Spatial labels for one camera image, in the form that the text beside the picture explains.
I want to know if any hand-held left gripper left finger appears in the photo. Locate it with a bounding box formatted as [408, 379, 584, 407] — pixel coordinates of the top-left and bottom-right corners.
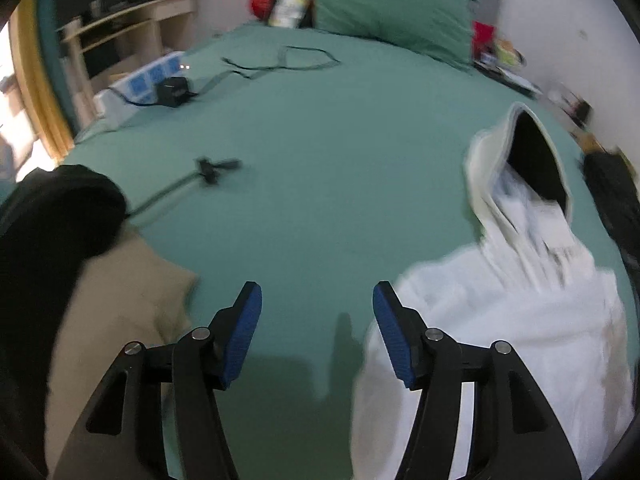
[52, 281, 263, 480]

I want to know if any black garment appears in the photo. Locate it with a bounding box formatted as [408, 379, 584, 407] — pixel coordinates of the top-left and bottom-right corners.
[0, 165, 127, 476]

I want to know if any teal curtain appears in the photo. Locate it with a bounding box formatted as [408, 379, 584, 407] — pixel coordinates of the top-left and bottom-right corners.
[37, 0, 68, 126]

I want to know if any black power adapter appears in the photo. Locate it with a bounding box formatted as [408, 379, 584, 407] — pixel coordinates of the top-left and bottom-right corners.
[156, 76, 192, 108]

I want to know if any small red black box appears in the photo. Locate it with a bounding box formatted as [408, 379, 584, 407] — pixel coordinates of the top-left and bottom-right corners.
[565, 92, 596, 126]

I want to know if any brown cardboard piece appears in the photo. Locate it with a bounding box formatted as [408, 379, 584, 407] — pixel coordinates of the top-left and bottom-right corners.
[575, 132, 608, 155]

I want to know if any yellow curtain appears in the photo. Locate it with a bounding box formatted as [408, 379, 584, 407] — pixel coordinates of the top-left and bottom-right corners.
[10, 0, 76, 166]

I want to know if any black tablet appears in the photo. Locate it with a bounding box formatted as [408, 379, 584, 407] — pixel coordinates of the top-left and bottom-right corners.
[266, 0, 315, 30]

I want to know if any black clothing at bedside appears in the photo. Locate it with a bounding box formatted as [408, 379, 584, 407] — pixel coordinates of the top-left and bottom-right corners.
[580, 147, 640, 306]

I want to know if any black clip with cable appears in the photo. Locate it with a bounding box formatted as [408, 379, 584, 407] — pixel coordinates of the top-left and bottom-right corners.
[122, 157, 243, 221]

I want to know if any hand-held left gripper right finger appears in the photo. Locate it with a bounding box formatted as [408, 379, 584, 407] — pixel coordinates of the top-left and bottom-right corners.
[372, 281, 583, 480]

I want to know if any white hoodie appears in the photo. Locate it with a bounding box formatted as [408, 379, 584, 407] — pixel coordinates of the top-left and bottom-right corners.
[350, 101, 638, 480]

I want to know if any beige cloth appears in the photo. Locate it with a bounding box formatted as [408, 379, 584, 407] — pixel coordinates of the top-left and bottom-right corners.
[45, 225, 201, 480]

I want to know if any thin dark cable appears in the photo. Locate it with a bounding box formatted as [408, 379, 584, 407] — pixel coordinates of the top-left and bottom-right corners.
[190, 45, 341, 96]

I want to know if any cluttered bedside table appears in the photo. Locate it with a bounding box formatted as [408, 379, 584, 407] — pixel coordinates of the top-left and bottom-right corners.
[472, 37, 543, 98]

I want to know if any green pillow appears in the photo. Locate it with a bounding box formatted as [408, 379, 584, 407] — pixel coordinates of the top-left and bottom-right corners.
[299, 0, 478, 70]

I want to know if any white blue power strip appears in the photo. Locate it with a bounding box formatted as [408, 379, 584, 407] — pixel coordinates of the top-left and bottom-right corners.
[95, 51, 185, 131]

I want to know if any pale wooden shelf unit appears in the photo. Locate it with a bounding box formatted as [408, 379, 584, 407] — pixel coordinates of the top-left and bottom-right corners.
[55, 0, 201, 131]

